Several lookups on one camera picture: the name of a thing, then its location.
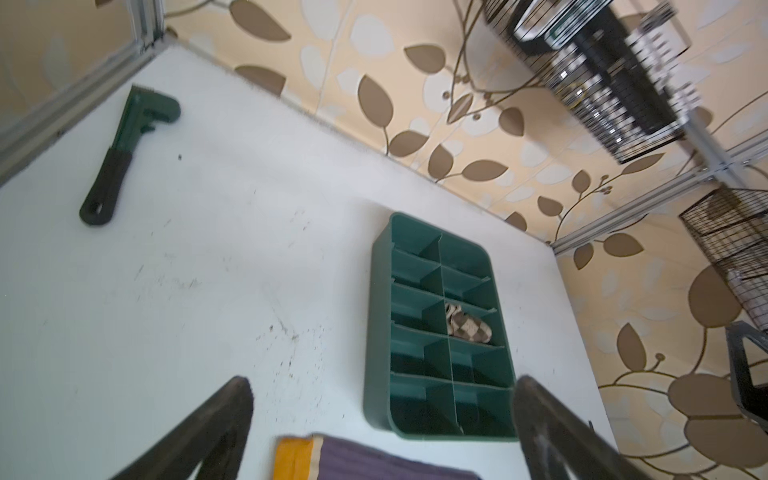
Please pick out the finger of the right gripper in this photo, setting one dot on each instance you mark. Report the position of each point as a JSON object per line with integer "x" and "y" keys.
{"x": 750, "y": 398}

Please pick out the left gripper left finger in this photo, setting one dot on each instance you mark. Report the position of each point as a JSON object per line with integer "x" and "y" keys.
{"x": 208, "y": 444}

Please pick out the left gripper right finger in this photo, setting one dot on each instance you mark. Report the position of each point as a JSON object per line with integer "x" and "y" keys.
{"x": 557, "y": 444}

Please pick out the purple striped sock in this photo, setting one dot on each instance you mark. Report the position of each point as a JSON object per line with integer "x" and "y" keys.
{"x": 326, "y": 457}

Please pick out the green divided organizer tray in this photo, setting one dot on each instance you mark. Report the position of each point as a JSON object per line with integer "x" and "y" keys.
{"x": 420, "y": 382}

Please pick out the brown argyle sock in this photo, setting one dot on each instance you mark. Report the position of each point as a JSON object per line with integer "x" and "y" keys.
{"x": 465, "y": 326}

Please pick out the wire basket right wall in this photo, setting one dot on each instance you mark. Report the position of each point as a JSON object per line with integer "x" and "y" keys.
{"x": 729, "y": 225}

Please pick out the wire basket wall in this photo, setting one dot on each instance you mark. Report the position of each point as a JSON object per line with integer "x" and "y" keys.
{"x": 658, "y": 40}
{"x": 729, "y": 225}

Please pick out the green handled tool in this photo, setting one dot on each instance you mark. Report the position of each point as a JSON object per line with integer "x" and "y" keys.
{"x": 142, "y": 110}

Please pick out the wire basket back wall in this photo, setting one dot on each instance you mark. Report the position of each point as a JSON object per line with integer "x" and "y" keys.
{"x": 658, "y": 40}

